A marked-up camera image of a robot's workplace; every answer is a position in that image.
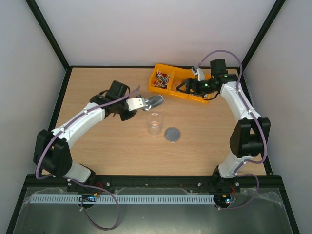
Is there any yellow bin with gummies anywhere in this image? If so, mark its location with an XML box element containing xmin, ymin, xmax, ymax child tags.
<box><xmin>168</xmin><ymin>67</ymin><xmax>196</xmax><ymax>99</ymax></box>

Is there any yellow bin with lollipops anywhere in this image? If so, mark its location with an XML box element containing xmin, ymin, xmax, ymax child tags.
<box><xmin>148</xmin><ymin>63</ymin><xmax>175</xmax><ymax>94</ymax></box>

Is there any metal scoop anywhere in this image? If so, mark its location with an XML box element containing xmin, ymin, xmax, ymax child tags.
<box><xmin>141</xmin><ymin>95</ymin><xmax>164</xmax><ymax>112</ymax></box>

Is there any yellow bin with colourful candies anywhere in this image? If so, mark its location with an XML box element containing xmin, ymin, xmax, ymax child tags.
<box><xmin>188</xmin><ymin>74</ymin><xmax>211</xmax><ymax>103</ymax></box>

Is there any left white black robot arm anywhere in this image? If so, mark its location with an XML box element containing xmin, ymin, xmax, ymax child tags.
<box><xmin>34</xmin><ymin>80</ymin><xmax>143</xmax><ymax>183</ymax></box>

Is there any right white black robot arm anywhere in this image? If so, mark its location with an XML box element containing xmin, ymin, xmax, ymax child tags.
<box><xmin>176</xmin><ymin>59</ymin><xmax>271</xmax><ymax>191</ymax></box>

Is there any clear plastic jar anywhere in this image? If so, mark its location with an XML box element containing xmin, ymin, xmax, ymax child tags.
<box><xmin>147</xmin><ymin>113</ymin><xmax>163</xmax><ymax>135</ymax></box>

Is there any grey round jar lid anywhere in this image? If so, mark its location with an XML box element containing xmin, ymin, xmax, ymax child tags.
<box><xmin>164</xmin><ymin>127</ymin><xmax>181</xmax><ymax>142</ymax></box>

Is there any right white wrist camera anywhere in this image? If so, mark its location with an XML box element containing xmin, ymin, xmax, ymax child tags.
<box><xmin>191</xmin><ymin>67</ymin><xmax>205</xmax><ymax>81</ymax></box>

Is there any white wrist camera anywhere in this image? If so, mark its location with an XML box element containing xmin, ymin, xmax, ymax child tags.
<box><xmin>126</xmin><ymin>97</ymin><xmax>146</xmax><ymax>111</ymax></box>
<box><xmin>191</xmin><ymin>67</ymin><xmax>205</xmax><ymax>81</ymax></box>

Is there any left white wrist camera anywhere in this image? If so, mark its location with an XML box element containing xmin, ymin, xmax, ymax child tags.
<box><xmin>126</xmin><ymin>97</ymin><xmax>146</xmax><ymax>111</ymax></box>

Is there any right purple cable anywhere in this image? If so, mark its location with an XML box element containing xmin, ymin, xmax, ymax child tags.
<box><xmin>194</xmin><ymin>49</ymin><xmax>268</xmax><ymax>211</ymax></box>

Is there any purple cable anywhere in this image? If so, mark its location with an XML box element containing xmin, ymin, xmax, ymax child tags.
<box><xmin>35</xmin><ymin>85</ymin><xmax>120</xmax><ymax>230</ymax></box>
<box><xmin>194</xmin><ymin>49</ymin><xmax>268</xmax><ymax>211</ymax></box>

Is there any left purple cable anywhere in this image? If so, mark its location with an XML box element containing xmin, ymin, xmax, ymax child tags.
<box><xmin>35</xmin><ymin>85</ymin><xmax>120</xmax><ymax>230</ymax></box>

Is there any grey slotted cable duct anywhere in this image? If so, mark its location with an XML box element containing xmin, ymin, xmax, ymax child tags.
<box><xmin>30</xmin><ymin>194</ymin><xmax>215</xmax><ymax>205</ymax></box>

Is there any black front mounting rail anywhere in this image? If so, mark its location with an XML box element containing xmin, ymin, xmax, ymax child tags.
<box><xmin>25</xmin><ymin>174</ymin><xmax>283</xmax><ymax>193</ymax></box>

